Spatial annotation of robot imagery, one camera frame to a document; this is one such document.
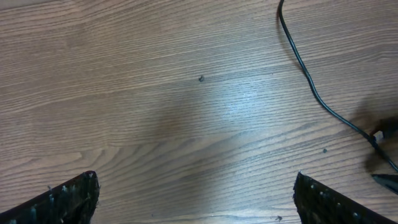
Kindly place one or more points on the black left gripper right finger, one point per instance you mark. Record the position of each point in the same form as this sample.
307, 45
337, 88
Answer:
318, 204

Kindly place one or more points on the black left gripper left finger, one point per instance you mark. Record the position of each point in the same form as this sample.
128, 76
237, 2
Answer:
72, 202

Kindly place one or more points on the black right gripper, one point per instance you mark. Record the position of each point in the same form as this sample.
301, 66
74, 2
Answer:
386, 129

